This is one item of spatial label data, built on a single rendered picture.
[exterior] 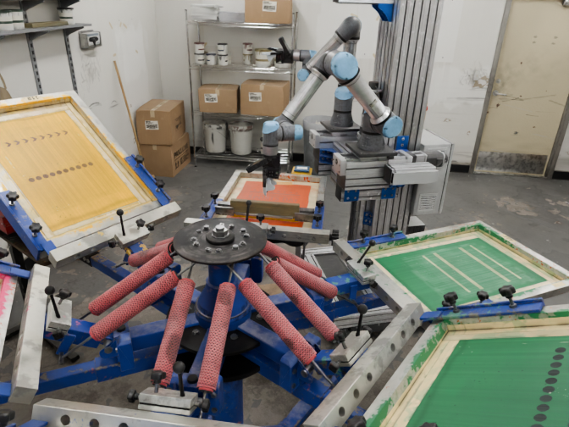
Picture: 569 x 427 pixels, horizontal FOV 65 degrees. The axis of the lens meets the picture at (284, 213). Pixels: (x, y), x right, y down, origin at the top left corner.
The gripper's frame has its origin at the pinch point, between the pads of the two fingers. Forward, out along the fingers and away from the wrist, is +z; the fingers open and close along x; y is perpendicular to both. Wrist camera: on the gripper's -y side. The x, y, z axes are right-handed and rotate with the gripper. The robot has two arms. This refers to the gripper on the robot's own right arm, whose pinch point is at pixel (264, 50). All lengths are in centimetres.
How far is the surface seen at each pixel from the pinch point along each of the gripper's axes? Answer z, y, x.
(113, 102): 192, 86, 102
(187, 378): -38, 33, -226
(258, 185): -13, 64, -67
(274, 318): -59, 21, -211
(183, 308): -34, 18, -216
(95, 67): 190, 45, 83
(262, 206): -28, 49, -112
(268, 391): -38, 149, -148
